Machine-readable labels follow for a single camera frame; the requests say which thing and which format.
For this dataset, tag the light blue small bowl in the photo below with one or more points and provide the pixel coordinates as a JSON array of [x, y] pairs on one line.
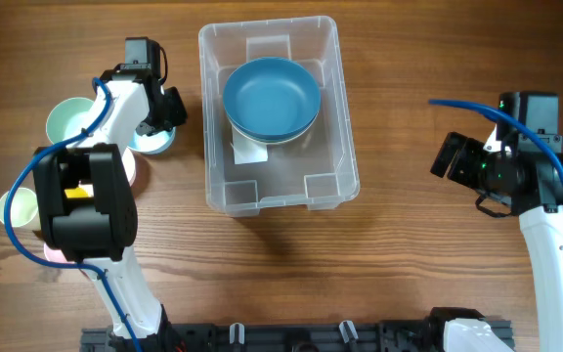
[[155, 144]]

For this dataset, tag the pink cup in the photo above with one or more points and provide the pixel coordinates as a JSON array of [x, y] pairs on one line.
[[54, 255]]

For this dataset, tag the clear plastic storage container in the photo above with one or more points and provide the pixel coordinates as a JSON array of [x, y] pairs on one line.
[[318, 170]]

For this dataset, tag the pink small bowl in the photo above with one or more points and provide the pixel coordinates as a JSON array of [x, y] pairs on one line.
[[129, 164]]

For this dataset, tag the dark blue bowl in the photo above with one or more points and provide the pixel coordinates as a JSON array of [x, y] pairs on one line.
[[271, 99], [278, 141]]

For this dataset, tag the yellow cup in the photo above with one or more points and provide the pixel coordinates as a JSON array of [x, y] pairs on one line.
[[78, 192]]

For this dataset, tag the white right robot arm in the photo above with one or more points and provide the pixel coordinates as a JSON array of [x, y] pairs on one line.
[[530, 186]]

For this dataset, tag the cream cup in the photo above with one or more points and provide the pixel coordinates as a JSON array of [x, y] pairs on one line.
[[24, 210]]

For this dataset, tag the mint green small bowl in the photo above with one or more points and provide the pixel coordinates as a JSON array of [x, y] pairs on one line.
[[68, 118]]

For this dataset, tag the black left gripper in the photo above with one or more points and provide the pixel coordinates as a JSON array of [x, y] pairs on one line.
[[173, 108]]

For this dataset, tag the white paper label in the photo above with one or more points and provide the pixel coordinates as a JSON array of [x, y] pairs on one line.
[[247, 151]]

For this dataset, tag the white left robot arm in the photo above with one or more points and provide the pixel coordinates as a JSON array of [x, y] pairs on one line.
[[87, 209]]

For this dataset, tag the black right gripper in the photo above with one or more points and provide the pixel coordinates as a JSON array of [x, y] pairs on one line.
[[447, 154]]

